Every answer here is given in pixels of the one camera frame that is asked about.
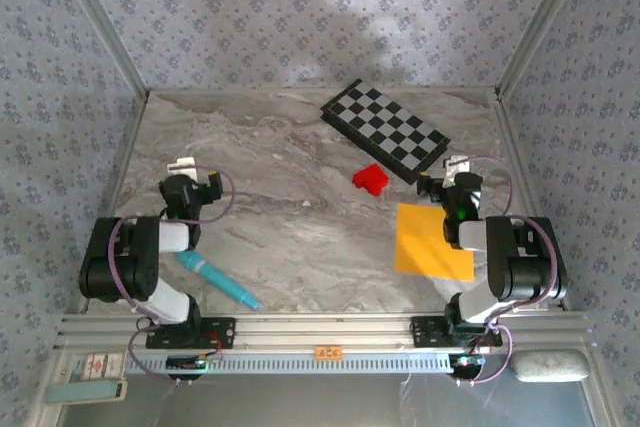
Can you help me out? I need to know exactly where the orange paper sheet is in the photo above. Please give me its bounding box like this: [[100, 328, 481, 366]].
[[394, 202, 475, 282]]

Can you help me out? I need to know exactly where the red plastic block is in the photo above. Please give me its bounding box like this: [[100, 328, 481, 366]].
[[352, 163, 390, 197]]

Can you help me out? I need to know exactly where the black grey folded chessboard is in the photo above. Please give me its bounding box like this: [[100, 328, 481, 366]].
[[320, 78, 451, 186]]

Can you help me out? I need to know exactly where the teal marker pen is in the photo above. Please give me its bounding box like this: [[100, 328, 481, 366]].
[[175, 250, 262, 311]]

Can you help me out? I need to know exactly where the red white card box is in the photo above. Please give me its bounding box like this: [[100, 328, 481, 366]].
[[79, 352, 126, 381]]

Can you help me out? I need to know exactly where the grey sponge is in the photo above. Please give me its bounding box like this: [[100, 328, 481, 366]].
[[510, 349, 590, 383]]

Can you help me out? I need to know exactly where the teal flat box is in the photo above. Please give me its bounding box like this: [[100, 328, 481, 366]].
[[46, 379, 129, 404]]

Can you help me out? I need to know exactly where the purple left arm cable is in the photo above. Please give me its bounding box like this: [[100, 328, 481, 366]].
[[107, 165, 236, 388]]

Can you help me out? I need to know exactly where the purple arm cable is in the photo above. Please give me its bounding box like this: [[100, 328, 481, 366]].
[[457, 155, 561, 388], [107, 165, 236, 388]]

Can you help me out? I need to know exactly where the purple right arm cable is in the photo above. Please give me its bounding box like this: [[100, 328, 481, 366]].
[[457, 155, 561, 388]]

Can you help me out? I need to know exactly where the aluminium side rail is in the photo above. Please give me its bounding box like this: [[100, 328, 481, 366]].
[[492, 89, 571, 311], [79, 89, 151, 313]]

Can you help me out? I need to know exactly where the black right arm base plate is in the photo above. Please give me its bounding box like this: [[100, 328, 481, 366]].
[[409, 315, 504, 348]]

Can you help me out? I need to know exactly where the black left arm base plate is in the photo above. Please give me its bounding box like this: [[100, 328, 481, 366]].
[[145, 316, 237, 351]]

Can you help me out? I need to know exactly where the aluminium mounting rail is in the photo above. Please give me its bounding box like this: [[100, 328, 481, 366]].
[[54, 311, 594, 351]]

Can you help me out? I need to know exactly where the grey slotted cable duct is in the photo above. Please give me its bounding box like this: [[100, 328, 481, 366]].
[[124, 350, 456, 376]]

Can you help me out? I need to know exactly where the aluminium frame post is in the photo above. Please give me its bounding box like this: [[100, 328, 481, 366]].
[[49, 0, 151, 96], [494, 0, 596, 96]]

